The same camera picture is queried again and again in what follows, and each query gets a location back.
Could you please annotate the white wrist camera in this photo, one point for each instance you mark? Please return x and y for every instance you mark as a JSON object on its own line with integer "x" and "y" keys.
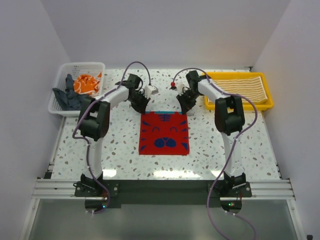
{"x": 180, "y": 88}
{"x": 150, "y": 90}

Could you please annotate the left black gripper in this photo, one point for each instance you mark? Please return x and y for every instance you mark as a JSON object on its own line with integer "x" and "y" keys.
{"x": 142, "y": 108}

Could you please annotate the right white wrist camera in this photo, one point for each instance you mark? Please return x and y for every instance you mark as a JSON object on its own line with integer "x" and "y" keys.
{"x": 180, "y": 88}

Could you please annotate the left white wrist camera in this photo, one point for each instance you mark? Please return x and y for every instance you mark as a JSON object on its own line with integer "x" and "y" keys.
{"x": 150, "y": 90}

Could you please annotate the yellow plastic tray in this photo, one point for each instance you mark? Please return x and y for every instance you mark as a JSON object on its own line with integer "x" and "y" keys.
{"x": 246, "y": 75}

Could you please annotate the orange white patterned cloth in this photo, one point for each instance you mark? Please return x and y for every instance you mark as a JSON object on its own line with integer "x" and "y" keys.
{"x": 87, "y": 84}

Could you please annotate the yellow striped Doraemon towel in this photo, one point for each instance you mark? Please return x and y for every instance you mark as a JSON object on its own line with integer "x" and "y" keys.
{"x": 251, "y": 88}

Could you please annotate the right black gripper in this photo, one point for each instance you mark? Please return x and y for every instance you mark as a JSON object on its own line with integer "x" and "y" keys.
{"x": 185, "y": 106}

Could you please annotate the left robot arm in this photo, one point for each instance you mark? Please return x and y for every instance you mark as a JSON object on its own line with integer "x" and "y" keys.
{"x": 94, "y": 121}

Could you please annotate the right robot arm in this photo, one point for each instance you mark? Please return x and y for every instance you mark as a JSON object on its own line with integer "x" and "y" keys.
{"x": 229, "y": 120}

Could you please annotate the dark grey towel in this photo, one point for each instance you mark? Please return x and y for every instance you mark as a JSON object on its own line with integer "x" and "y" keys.
{"x": 68, "y": 99}

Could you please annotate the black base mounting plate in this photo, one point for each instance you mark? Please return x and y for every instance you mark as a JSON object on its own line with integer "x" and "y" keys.
{"x": 113, "y": 194}

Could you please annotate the white plastic laundry basket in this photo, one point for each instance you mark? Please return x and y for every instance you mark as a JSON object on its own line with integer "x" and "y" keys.
{"x": 75, "y": 69}

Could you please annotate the red patterned towel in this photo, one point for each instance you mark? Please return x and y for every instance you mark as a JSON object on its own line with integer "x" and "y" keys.
{"x": 164, "y": 133}

